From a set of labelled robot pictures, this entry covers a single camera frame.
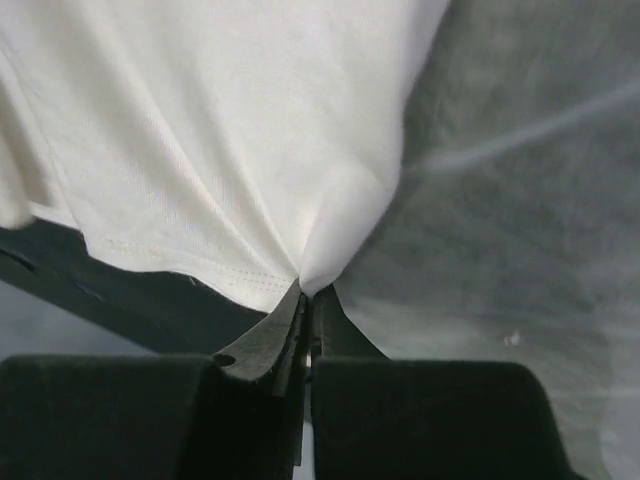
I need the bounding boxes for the cream white t shirt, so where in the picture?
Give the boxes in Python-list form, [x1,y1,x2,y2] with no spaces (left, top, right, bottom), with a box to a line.
[1,1,447,312]

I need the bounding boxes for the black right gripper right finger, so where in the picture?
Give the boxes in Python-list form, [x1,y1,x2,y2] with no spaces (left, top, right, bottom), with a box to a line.
[311,288,575,480]

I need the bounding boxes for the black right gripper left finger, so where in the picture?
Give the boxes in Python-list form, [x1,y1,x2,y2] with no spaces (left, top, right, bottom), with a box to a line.
[1,285,306,479]

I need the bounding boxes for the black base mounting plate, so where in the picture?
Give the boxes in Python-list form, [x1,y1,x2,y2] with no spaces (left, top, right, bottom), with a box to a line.
[1,220,265,354]

